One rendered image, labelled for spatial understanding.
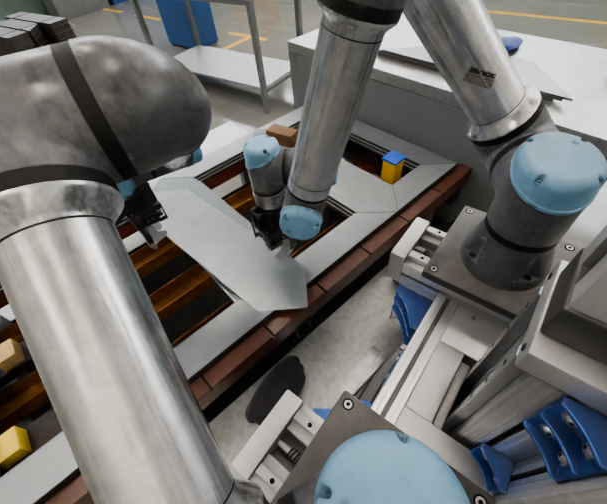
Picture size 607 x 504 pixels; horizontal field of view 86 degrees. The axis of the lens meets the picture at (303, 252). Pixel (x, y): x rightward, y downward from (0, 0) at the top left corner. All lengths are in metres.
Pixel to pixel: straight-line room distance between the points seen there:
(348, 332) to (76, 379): 0.79
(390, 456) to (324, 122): 0.38
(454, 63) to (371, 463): 0.52
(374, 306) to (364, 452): 0.76
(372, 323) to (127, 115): 0.84
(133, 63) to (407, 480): 0.38
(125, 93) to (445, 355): 0.63
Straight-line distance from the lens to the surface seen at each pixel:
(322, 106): 0.46
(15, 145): 0.31
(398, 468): 0.30
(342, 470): 0.29
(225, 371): 0.82
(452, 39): 0.58
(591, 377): 0.40
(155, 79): 0.33
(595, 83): 1.46
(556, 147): 0.61
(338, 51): 0.43
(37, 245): 0.29
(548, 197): 0.57
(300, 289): 0.86
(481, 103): 0.63
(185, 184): 1.29
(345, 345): 0.96
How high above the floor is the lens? 1.56
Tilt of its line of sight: 50 degrees down
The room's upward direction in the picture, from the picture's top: 7 degrees counter-clockwise
